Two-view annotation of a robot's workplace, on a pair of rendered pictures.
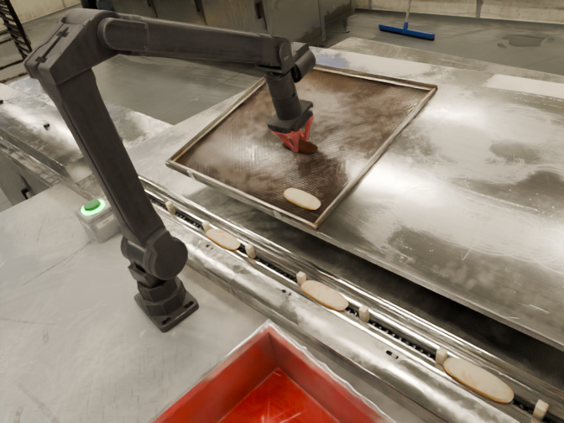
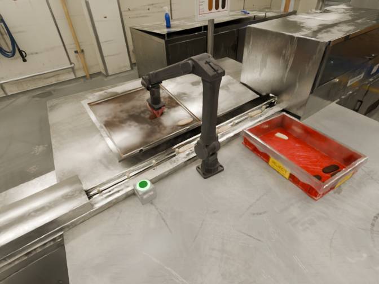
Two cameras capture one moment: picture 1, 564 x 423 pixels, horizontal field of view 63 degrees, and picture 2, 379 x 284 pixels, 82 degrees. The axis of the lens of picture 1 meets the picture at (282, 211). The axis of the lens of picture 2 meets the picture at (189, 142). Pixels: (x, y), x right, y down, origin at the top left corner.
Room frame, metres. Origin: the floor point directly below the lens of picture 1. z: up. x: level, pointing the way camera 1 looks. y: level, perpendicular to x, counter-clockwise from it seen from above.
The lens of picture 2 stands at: (0.65, 1.02, 1.62)
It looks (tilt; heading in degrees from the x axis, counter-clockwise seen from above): 39 degrees down; 276
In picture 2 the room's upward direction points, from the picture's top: 3 degrees counter-clockwise
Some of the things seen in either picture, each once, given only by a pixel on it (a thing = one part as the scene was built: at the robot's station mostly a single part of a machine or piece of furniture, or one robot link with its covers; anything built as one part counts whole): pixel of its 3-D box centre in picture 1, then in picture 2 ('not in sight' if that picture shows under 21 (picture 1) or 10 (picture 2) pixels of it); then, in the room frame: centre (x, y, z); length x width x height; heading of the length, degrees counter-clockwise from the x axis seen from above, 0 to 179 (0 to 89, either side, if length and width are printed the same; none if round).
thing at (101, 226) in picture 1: (103, 224); (145, 192); (0.92, 0.44, 0.84); 0.08 x 0.08 x 0.11; 41
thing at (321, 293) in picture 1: (323, 294); (224, 128); (0.55, -0.04, 0.86); 0.10 x 0.04 x 0.01; 41
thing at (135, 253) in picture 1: (154, 254); (206, 150); (0.66, 0.25, 0.94); 0.09 x 0.05 x 0.10; 134
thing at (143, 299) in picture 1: (160, 290); (210, 163); (0.64, 0.26, 0.86); 0.12 x 0.09 x 0.08; 34
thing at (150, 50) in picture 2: not in sight; (201, 52); (0.78, -2.69, 0.51); 1.93 x 1.05 x 1.02; 41
